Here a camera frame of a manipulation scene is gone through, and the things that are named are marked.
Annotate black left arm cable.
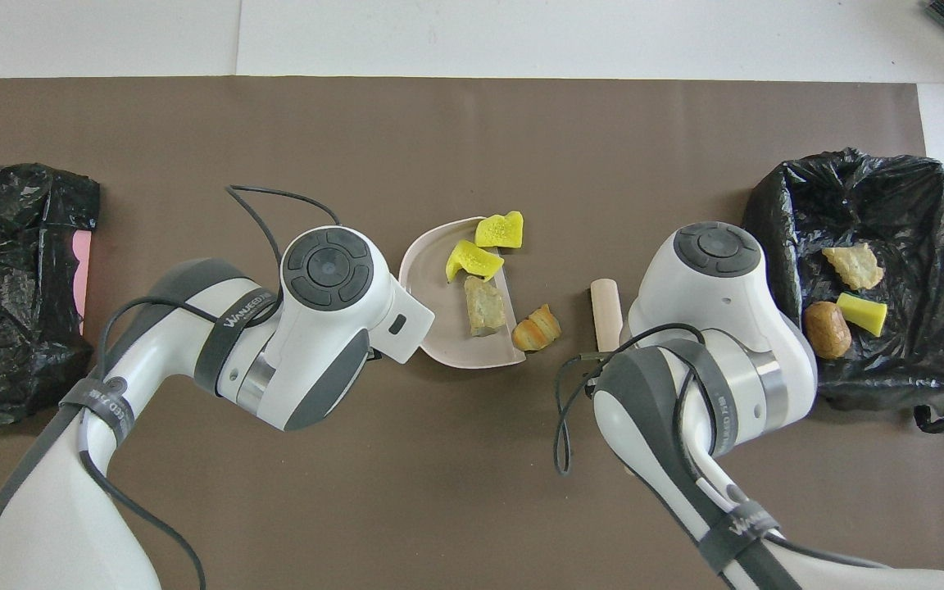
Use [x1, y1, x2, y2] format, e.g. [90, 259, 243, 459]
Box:
[79, 184, 342, 590]

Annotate brown table mat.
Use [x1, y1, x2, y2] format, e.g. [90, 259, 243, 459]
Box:
[0, 76, 944, 590]

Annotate beige brush with black bristles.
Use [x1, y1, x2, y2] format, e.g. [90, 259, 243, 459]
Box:
[589, 279, 624, 355]

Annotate greenish tan bread piece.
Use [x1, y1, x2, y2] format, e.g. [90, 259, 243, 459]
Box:
[463, 275, 508, 338]

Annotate pale pink plastic dustpan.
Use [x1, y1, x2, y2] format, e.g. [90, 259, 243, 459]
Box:
[398, 215, 527, 370]

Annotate small yellow sponge piece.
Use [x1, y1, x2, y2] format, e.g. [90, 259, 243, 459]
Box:
[836, 292, 889, 338]

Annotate brown bread roll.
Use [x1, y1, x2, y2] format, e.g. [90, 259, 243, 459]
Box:
[805, 301, 853, 361]

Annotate striped orange croissant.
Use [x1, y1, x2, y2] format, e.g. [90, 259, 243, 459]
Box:
[511, 304, 562, 352]

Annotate yellow sponge chunk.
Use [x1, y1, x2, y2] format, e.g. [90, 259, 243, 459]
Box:
[446, 238, 506, 284]
[474, 211, 524, 249]

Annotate pink bin with black bag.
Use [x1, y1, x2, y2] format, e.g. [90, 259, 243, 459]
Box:
[0, 162, 102, 424]

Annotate pale crusty bread piece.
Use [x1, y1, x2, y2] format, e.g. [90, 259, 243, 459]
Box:
[821, 242, 885, 292]

